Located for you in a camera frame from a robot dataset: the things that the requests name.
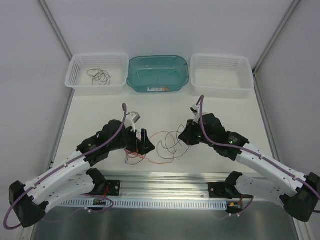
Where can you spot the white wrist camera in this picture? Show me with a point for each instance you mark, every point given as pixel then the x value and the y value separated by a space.
pixel 131 119
pixel 195 109

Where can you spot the aluminium frame rail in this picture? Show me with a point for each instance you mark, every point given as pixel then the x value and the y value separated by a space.
pixel 133 186

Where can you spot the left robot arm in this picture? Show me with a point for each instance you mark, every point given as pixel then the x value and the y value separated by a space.
pixel 113 136

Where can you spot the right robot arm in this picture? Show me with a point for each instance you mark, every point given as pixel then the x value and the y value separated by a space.
pixel 296 192

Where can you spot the teal plastic tub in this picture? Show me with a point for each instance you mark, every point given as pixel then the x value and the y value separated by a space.
pixel 157 73

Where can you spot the right white mesh basket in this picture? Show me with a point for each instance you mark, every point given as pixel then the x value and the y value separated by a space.
pixel 221 76

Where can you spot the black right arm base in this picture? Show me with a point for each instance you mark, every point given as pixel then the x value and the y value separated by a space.
pixel 222 190

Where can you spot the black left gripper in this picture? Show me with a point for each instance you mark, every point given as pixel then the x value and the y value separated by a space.
pixel 136 143

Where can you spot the white mesh basket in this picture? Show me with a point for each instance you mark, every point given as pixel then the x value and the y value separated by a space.
pixel 97 73
pixel 221 76

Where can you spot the white slotted cable duct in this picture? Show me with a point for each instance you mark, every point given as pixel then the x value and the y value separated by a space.
pixel 134 203

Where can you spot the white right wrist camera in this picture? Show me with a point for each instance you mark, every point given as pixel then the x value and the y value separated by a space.
pixel 195 109

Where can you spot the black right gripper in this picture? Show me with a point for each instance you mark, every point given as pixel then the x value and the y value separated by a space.
pixel 189 134

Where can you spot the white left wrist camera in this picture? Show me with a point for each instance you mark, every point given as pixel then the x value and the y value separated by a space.
pixel 131 119

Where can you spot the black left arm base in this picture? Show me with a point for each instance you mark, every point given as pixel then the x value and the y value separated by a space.
pixel 107 188

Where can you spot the left white mesh basket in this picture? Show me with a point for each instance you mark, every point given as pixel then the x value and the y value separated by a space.
pixel 97 73

